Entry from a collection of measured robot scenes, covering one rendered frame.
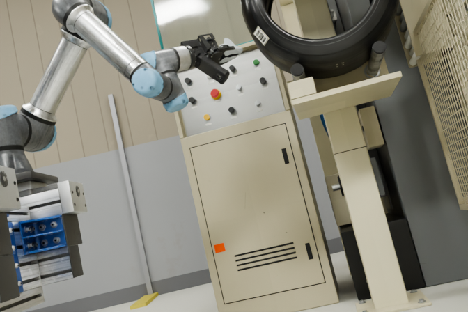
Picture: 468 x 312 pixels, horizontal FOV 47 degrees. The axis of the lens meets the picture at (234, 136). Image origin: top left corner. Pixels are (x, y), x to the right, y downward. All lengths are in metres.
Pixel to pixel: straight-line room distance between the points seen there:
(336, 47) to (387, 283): 0.92
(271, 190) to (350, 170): 0.49
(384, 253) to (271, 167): 0.67
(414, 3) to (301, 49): 0.57
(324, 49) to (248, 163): 0.86
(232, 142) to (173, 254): 2.34
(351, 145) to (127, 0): 3.45
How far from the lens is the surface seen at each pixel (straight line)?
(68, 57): 1.79
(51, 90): 1.80
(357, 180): 2.17
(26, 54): 5.32
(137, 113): 4.90
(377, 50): 1.87
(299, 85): 1.84
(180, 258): 4.74
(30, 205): 1.64
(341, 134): 2.18
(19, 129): 1.75
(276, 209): 2.51
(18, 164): 1.69
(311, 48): 1.86
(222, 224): 2.55
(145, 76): 1.46
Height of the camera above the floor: 0.45
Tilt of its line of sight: 9 degrees up
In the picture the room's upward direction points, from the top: 13 degrees counter-clockwise
